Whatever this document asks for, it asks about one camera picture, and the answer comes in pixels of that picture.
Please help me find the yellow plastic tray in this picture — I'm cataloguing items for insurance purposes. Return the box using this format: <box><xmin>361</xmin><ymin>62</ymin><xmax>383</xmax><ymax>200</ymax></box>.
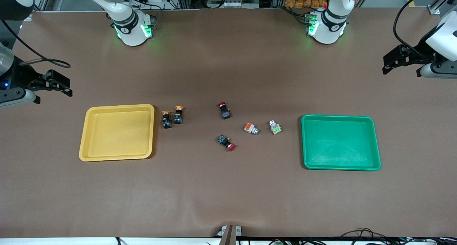
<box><xmin>79</xmin><ymin>104</ymin><xmax>155</xmax><ymax>162</ymax></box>

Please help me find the green plastic tray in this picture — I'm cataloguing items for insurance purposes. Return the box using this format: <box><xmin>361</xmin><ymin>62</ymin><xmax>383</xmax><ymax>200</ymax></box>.
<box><xmin>301</xmin><ymin>115</ymin><xmax>382</xmax><ymax>171</ymax></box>

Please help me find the red pushbutton black body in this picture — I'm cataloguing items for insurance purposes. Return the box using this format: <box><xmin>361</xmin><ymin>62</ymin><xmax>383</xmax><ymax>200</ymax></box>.
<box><xmin>217</xmin><ymin>135</ymin><xmax>236</xmax><ymax>152</ymax></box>
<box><xmin>218</xmin><ymin>102</ymin><xmax>232</xmax><ymax>120</ymax></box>

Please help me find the metal table clamp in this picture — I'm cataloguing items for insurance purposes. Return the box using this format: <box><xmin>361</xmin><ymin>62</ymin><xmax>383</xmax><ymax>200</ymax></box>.
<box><xmin>216</xmin><ymin>225</ymin><xmax>243</xmax><ymax>245</ymax></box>

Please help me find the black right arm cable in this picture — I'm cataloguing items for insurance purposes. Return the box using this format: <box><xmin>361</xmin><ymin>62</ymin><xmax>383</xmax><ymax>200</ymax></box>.
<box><xmin>2</xmin><ymin>20</ymin><xmax>71</xmax><ymax>68</ymax></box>

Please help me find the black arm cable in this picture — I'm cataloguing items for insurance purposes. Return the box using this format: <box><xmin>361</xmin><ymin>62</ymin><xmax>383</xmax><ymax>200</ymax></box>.
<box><xmin>393</xmin><ymin>0</ymin><xmax>439</xmax><ymax>57</ymax></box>
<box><xmin>2</xmin><ymin>20</ymin><xmax>71</xmax><ymax>68</ymax></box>

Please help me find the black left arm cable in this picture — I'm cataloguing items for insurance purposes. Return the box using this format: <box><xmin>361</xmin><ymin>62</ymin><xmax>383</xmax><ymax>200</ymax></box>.
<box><xmin>393</xmin><ymin>0</ymin><xmax>439</xmax><ymax>57</ymax></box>

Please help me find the black cable bundle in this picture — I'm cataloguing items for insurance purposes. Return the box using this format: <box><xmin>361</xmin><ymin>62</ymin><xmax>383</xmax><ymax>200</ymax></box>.
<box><xmin>339</xmin><ymin>228</ymin><xmax>457</xmax><ymax>245</ymax></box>

